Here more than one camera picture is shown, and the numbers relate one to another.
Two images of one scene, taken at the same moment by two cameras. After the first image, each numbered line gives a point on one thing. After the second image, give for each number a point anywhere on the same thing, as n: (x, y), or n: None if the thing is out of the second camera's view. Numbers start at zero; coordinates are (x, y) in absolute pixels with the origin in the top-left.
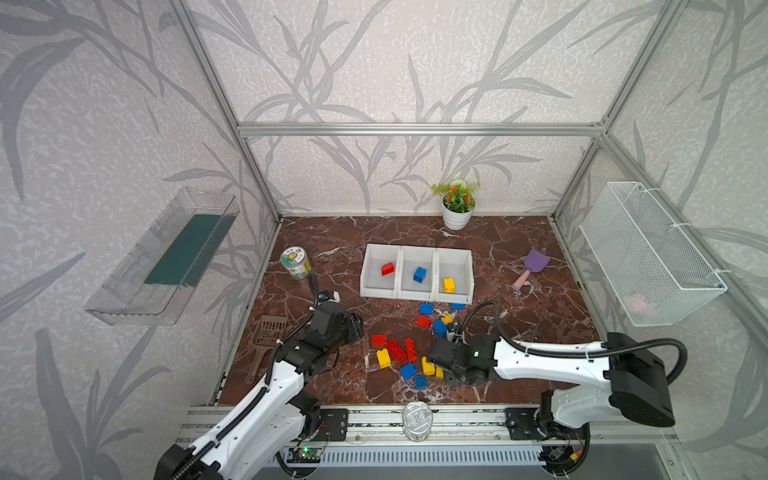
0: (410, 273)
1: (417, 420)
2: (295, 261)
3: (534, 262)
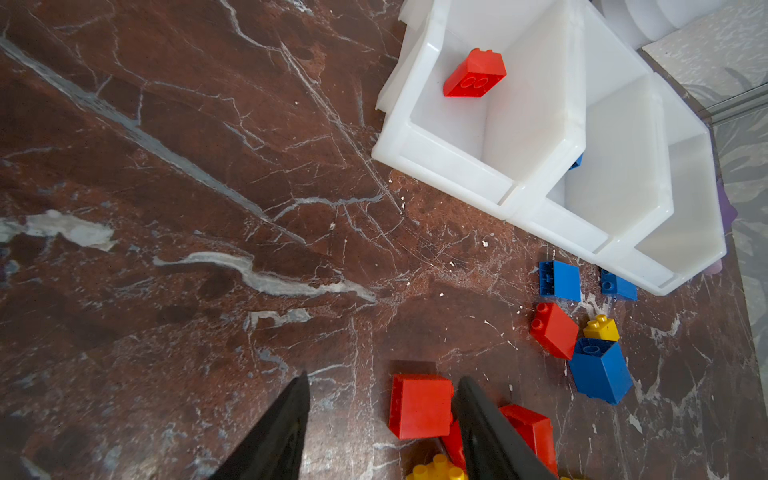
0: (579, 139)
1: None
2: None
3: (728, 213)
